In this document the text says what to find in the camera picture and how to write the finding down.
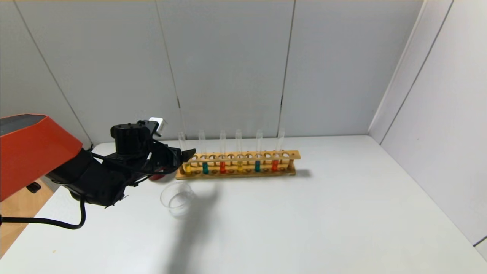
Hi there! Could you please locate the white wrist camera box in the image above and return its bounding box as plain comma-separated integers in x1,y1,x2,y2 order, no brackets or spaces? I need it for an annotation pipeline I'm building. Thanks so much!
148,117,168,136

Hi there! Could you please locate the clear glass dish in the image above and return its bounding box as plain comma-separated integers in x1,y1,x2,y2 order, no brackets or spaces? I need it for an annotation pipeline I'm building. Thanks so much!
160,182,195,218

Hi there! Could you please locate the wooden test tube rack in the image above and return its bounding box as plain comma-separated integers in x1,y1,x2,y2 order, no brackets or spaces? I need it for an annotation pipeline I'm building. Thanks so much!
175,150,301,180

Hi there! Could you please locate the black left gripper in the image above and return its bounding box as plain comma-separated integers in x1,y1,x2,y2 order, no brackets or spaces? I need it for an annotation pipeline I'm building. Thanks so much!
152,139,196,172

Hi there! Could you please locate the glass tube with blue pigment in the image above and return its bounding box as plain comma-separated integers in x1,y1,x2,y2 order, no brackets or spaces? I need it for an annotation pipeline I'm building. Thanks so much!
254,130,263,173
199,130,210,175

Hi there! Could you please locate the glass tube with red pigment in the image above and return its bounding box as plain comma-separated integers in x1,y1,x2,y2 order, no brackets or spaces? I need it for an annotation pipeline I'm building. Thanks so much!
219,130,227,174
271,128,285,172

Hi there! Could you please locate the glass tube with yellow pigment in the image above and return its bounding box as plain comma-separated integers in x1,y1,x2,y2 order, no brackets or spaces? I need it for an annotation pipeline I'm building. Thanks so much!
235,129,244,174
178,132,192,175

